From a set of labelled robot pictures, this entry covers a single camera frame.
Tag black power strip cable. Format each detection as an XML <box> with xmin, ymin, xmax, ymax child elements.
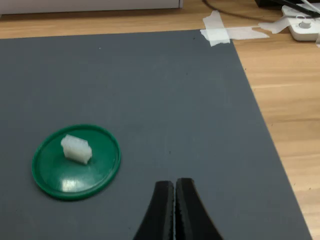
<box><xmin>201</xmin><ymin>0</ymin><xmax>285</xmax><ymax>21</ymax></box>

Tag black plug cables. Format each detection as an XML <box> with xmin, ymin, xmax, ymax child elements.
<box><xmin>254</xmin><ymin>0</ymin><xmax>320</xmax><ymax>16</ymax></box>

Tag white masking tape strip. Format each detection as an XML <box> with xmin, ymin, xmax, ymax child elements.
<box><xmin>258</xmin><ymin>14</ymin><xmax>294</xmax><ymax>35</ymax></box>
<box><xmin>202</xmin><ymin>10</ymin><xmax>231</xmax><ymax>48</ymax></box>
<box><xmin>199</xmin><ymin>25</ymin><xmax>270</xmax><ymax>41</ymax></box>

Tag white power strip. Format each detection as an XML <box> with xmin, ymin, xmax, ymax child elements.
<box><xmin>281</xmin><ymin>3</ymin><xmax>320</xmax><ymax>43</ymax></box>

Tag round green lid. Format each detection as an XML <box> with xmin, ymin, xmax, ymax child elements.
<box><xmin>31</xmin><ymin>123</ymin><xmax>122</xmax><ymax>202</ymax></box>

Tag dark grey mat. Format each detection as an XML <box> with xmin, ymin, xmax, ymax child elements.
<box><xmin>0</xmin><ymin>29</ymin><xmax>314</xmax><ymax>240</ymax></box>

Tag small white plastic terminal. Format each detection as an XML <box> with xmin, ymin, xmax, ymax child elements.
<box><xmin>60</xmin><ymin>133</ymin><xmax>93</xmax><ymax>166</ymax></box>

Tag white flat board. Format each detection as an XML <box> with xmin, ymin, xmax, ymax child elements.
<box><xmin>0</xmin><ymin>0</ymin><xmax>185</xmax><ymax>15</ymax></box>

